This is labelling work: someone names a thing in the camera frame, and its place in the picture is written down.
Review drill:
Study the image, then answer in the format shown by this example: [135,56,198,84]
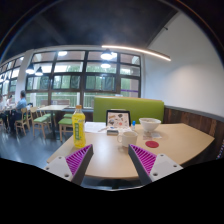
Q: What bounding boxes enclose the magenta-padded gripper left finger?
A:
[44,143,95,186]

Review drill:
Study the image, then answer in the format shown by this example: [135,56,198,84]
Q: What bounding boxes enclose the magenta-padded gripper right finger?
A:
[128,143,184,186]

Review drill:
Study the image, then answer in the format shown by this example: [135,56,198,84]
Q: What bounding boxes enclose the pendant ceiling lamps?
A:
[25,49,114,77]

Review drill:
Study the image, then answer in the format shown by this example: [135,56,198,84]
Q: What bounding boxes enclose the wooden dining table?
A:
[37,104,70,138]

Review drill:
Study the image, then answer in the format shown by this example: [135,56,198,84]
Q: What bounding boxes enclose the white bowl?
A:
[138,117,162,133]

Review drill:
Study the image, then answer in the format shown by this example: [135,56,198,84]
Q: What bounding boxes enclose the green upholstered bench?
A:
[92,96,165,125]

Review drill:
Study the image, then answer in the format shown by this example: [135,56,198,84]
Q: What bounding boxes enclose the long curved linear light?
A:
[101,44,172,62]

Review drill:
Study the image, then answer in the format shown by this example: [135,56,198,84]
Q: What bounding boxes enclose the black framed picture stand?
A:
[105,109,132,130]

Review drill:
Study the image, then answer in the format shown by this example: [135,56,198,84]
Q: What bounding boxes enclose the wooden chairs with green seats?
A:
[14,105,74,143]

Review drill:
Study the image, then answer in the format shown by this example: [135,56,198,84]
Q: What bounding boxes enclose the white mug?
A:
[116,130,139,148]

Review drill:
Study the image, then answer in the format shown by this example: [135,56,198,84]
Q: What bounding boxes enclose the flat round red coaster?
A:
[145,140,160,149]

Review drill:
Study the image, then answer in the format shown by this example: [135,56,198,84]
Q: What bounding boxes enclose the white paper sheet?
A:
[84,121,108,134]

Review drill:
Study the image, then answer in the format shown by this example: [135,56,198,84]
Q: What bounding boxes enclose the yellow drink bottle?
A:
[71,104,87,149]

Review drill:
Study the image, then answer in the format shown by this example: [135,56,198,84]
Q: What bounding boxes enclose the person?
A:
[8,89,28,132]
[0,94,14,126]

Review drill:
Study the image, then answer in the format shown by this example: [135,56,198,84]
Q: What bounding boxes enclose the small dark box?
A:
[106,128,120,136]

